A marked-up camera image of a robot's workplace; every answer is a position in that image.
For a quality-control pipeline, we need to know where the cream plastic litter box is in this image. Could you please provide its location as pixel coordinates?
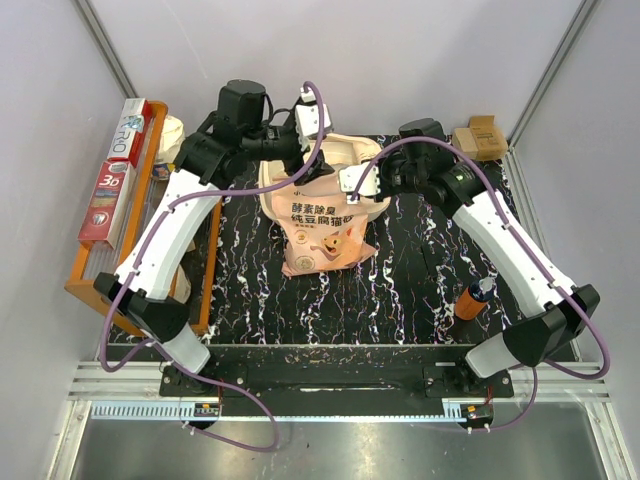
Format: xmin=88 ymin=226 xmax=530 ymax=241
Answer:
xmin=258 ymin=133 xmax=390 ymax=221

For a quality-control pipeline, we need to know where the pink cat litter bag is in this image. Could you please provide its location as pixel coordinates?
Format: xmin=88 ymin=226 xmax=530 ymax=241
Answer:
xmin=260 ymin=174 xmax=390 ymax=277

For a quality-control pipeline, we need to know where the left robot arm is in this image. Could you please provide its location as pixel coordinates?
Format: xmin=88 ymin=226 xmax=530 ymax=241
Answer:
xmin=94 ymin=79 xmax=331 ymax=396

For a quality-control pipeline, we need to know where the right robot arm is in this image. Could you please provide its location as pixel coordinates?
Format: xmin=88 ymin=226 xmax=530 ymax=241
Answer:
xmin=376 ymin=118 xmax=603 ymax=396

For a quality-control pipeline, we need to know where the brown cardboard box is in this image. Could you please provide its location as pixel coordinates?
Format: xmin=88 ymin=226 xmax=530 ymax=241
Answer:
xmin=452 ymin=115 xmax=508 ymax=162

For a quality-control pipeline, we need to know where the red white toothpaste box upper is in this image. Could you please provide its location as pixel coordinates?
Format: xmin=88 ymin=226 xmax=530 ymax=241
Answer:
xmin=107 ymin=98 xmax=152 ymax=167

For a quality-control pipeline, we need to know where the red 3D toothpaste box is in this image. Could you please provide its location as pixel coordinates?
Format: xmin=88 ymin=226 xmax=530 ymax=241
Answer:
xmin=77 ymin=161 xmax=136 ymax=248

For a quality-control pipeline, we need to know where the black marble pattern mat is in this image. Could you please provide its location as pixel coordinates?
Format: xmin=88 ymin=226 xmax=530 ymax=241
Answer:
xmin=186 ymin=195 xmax=522 ymax=345

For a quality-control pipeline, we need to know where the orange bottle with white cap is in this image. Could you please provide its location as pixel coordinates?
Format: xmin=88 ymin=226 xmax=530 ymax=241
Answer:
xmin=454 ymin=277 xmax=495 ymax=321

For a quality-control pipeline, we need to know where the orange wooden tray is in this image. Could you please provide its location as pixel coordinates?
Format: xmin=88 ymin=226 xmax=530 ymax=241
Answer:
xmin=65 ymin=101 xmax=222 ymax=335

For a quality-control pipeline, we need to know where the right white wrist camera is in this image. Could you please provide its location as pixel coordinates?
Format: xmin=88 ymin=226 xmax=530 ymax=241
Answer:
xmin=338 ymin=162 xmax=381 ymax=204

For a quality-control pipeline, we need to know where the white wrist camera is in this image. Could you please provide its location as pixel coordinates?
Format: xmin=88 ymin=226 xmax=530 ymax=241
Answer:
xmin=293 ymin=87 xmax=334 ymax=152
xmin=338 ymin=162 xmax=381 ymax=204

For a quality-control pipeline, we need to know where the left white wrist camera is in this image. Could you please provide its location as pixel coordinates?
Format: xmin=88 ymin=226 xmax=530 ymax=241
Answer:
xmin=293 ymin=87 xmax=334 ymax=152

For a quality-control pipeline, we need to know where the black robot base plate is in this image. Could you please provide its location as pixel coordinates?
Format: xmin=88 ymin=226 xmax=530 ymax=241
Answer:
xmin=158 ymin=342 xmax=515 ymax=401

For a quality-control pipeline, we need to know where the aluminium rail frame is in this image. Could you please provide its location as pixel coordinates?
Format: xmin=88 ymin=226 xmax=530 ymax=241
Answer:
xmin=46 ymin=363 xmax=639 ymax=479

